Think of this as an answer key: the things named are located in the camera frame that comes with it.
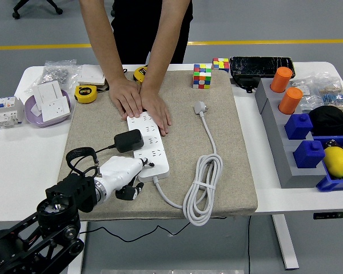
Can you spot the white wall socket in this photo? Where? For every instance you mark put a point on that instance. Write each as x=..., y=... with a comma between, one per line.
x=55, y=109

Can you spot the black wrapped tray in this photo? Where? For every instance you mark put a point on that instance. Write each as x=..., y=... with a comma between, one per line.
x=260, y=66

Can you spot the large colourful puzzle cube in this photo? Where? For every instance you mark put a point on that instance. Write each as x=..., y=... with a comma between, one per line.
x=201, y=77

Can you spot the black table control panel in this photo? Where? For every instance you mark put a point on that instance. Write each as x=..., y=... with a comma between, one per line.
x=331, y=215

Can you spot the black office chair base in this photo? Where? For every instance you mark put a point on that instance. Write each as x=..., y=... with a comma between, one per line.
x=25, y=7

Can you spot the orange cylinder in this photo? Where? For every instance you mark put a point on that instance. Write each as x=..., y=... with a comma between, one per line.
x=290, y=101
x=280, y=80

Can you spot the white blue circuit breaker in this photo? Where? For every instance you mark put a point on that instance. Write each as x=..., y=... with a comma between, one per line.
x=7, y=112

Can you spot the blue square block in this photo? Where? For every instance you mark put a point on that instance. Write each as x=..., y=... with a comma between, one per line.
x=308, y=155
x=298, y=127

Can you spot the person's left forearm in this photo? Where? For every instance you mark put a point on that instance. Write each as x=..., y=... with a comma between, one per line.
x=165, y=51

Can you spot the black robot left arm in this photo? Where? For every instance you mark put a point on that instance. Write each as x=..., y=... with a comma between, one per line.
x=71, y=191

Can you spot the grey-brown mat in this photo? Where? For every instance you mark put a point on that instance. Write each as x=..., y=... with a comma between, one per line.
x=234, y=171

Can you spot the clear bag of resistors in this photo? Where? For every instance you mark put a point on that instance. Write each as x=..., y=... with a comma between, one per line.
x=334, y=97

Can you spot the white switch panel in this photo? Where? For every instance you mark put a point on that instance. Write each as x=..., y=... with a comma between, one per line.
x=47, y=91

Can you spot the yellow lemon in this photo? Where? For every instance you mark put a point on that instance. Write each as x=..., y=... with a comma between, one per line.
x=337, y=162

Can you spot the black cloth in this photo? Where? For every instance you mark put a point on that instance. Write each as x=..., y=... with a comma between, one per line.
x=331, y=121

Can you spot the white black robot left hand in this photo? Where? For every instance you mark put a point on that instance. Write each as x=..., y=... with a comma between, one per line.
x=120, y=171

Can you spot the clear bag of small parts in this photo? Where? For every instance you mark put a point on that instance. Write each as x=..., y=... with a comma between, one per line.
x=306, y=100

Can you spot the person's left hand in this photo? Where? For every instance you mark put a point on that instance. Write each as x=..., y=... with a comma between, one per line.
x=157, y=109

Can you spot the small colourful puzzle cube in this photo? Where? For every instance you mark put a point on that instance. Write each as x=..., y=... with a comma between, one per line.
x=220, y=65

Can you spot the person's right hand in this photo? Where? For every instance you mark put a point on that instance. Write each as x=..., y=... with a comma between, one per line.
x=127, y=98

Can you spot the black plug adapter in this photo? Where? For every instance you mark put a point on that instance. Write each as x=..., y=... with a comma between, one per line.
x=128, y=141

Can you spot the small black device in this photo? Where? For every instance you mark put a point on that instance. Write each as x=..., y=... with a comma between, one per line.
x=244, y=82

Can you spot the clear bag of metal nuts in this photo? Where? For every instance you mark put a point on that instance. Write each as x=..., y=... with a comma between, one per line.
x=55, y=74

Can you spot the person's right forearm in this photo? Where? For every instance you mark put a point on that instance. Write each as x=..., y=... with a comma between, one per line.
x=100, y=42

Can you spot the blue plastic bin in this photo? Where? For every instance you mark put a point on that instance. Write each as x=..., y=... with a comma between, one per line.
x=331, y=184

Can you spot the grey block holder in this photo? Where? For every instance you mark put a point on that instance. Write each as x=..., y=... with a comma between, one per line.
x=277, y=137

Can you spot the white switch plate stack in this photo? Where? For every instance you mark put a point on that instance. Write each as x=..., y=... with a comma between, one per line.
x=91, y=74

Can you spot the yellow tape measure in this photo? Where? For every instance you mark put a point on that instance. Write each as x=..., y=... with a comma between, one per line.
x=85, y=94
x=140, y=74

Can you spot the person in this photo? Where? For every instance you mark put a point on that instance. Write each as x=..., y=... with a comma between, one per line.
x=137, y=28

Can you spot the white power strip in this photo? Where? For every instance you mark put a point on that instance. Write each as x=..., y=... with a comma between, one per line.
x=148, y=128

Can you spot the purple bowl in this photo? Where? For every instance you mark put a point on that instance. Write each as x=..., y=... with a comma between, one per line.
x=37, y=122

